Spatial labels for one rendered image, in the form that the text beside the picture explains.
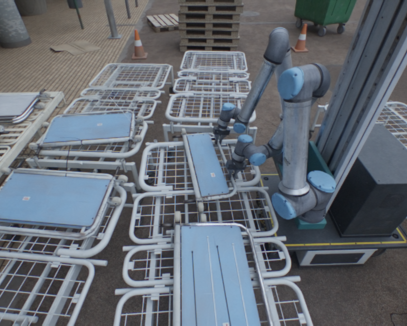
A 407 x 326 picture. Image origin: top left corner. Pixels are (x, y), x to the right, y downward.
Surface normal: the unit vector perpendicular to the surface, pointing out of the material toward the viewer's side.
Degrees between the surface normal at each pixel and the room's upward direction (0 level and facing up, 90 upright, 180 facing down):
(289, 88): 83
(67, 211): 8
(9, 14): 90
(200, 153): 1
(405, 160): 0
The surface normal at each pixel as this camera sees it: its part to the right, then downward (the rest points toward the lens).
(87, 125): 0.01, -0.68
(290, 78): -0.90, 0.20
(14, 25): 0.88, 0.31
